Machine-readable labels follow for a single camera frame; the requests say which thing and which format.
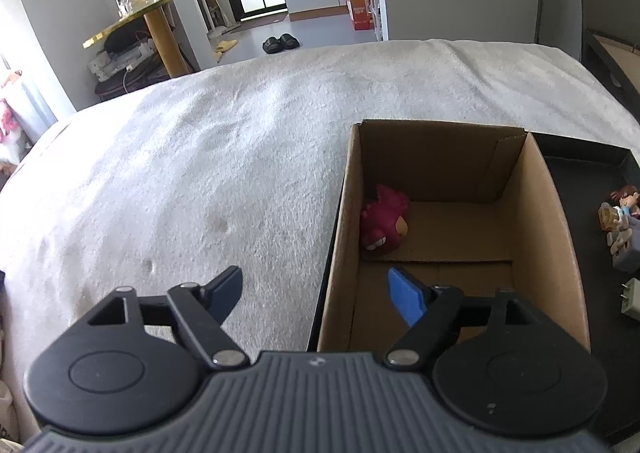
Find white blanket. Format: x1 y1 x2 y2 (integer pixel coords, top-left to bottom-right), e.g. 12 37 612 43
0 38 640 453

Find floral cloth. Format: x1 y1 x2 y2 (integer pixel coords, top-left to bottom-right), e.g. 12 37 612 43
0 73 31 164

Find orange carton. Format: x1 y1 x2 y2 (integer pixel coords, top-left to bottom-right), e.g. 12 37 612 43
347 0 376 30

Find brown-haired figurine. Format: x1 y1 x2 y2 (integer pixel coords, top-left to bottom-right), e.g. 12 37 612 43
599 186 640 234

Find red dinosaur toy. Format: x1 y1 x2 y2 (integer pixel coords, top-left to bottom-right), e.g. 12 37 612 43
360 184 412 261

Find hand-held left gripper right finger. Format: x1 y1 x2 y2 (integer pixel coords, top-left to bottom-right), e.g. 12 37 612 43
382 267 548 370

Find white charger plug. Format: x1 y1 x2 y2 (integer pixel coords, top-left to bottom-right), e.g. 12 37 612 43
613 278 640 320

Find brown cardboard box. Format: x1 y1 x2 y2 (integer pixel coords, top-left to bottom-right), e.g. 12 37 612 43
316 120 592 354

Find white power strip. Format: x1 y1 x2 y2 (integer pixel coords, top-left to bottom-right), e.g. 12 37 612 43
90 40 153 79

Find black tray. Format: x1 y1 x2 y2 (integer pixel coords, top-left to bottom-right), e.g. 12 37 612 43
306 130 640 449

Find black frame with cardboard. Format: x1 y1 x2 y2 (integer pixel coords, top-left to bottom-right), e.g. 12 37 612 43
582 28 640 124

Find yellow slippers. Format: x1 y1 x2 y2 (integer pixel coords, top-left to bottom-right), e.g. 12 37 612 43
212 37 240 64

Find gold side table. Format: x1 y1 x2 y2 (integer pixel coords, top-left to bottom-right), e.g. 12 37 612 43
82 0 226 79

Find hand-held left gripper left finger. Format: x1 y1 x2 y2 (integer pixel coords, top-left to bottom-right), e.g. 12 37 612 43
85 265 251 370

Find beige block figurine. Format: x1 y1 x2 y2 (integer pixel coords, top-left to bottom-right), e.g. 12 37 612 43
606 228 640 274

